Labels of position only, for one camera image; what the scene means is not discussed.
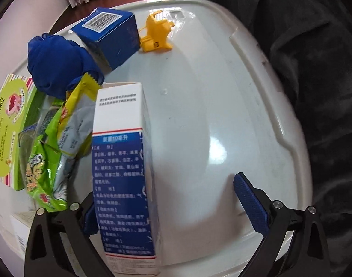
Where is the blue glove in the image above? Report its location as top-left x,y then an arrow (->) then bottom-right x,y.
28,33 -> 104,100

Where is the yellow plastic toy piece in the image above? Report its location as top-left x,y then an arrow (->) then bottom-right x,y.
138,10 -> 175,53

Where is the grey plastic storage box lid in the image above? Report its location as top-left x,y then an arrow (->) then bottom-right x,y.
100,0 -> 312,276

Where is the bed with logo blanket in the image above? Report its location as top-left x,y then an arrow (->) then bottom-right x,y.
209,0 -> 352,276

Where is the green snack bag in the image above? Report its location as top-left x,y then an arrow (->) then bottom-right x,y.
25,73 -> 101,212

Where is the small dark blue carton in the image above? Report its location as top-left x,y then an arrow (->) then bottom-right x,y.
71,8 -> 140,70

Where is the white blue medicine box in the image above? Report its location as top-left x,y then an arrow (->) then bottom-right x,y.
92,83 -> 161,276

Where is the green striped medicine box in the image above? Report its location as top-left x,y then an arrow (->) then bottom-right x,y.
0,74 -> 45,191

